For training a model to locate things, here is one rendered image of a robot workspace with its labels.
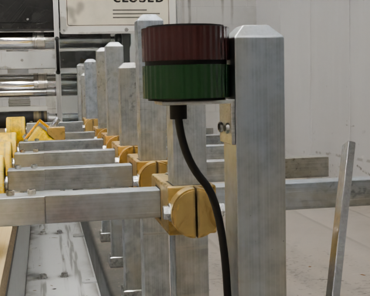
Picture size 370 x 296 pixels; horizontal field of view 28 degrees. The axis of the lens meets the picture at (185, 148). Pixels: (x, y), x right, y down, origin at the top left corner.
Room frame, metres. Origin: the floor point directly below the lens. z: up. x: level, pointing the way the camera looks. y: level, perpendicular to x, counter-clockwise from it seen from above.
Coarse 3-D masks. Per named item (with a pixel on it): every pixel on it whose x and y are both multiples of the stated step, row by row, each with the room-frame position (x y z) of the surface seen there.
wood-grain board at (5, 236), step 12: (0, 132) 2.77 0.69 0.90; (0, 228) 0.89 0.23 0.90; (12, 228) 0.90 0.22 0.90; (0, 240) 0.82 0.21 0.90; (12, 240) 0.89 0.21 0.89; (0, 252) 0.77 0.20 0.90; (12, 252) 0.88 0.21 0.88; (0, 264) 0.71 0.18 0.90; (0, 276) 0.67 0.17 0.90; (0, 288) 0.63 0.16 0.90
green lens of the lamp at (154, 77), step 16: (208, 64) 0.48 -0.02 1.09; (224, 64) 0.49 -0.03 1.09; (144, 80) 0.50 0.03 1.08; (160, 80) 0.48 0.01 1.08; (176, 80) 0.48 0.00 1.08; (192, 80) 0.48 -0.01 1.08; (208, 80) 0.48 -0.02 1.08; (224, 80) 0.49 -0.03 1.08; (144, 96) 0.50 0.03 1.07; (160, 96) 0.48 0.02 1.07; (176, 96) 0.48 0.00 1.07; (192, 96) 0.48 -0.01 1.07; (208, 96) 0.48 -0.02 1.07; (224, 96) 0.49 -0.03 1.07
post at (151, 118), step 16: (144, 16) 0.99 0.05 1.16; (144, 64) 0.99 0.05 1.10; (144, 112) 0.99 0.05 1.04; (160, 112) 0.99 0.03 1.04; (144, 128) 0.99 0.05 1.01; (160, 128) 0.99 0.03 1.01; (144, 144) 0.99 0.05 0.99; (160, 144) 0.99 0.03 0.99; (144, 224) 0.99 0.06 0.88; (144, 240) 0.99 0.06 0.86; (160, 240) 0.99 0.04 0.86; (144, 256) 0.99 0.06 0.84; (160, 256) 0.99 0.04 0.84; (144, 272) 0.99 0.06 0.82; (160, 272) 0.99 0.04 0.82; (144, 288) 0.99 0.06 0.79; (160, 288) 0.99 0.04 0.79
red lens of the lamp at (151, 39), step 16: (144, 32) 0.50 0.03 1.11; (160, 32) 0.48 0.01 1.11; (176, 32) 0.48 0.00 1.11; (192, 32) 0.48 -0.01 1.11; (208, 32) 0.48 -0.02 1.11; (224, 32) 0.49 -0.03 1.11; (144, 48) 0.50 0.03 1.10; (160, 48) 0.48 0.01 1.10; (176, 48) 0.48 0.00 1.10; (192, 48) 0.48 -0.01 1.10; (208, 48) 0.48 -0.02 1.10; (224, 48) 0.49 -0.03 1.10
